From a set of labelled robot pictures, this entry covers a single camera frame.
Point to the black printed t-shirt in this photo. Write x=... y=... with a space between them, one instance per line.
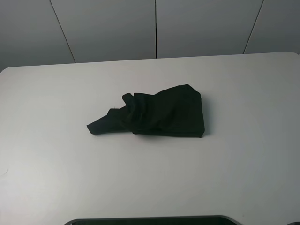
x=174 y=112

